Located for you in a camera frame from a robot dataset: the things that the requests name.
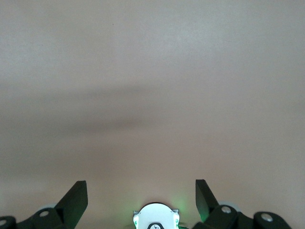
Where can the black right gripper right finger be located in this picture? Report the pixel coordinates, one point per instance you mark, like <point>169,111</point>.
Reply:
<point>219,212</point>

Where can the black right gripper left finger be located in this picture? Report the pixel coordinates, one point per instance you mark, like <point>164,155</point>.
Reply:
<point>62,210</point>

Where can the brown table cloth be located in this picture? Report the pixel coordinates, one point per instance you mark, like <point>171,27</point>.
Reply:
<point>152,95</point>

